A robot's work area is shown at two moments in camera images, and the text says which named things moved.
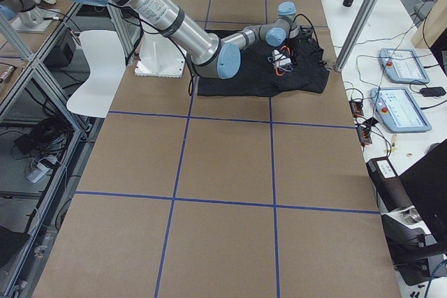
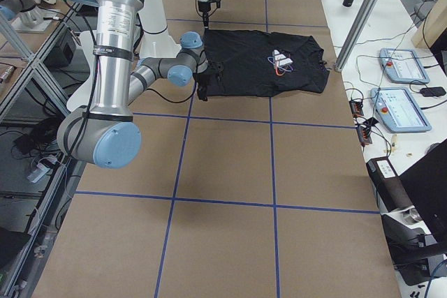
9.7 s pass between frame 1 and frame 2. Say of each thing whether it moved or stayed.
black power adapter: stayed
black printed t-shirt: stayed
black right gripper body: moved
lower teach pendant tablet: stayed
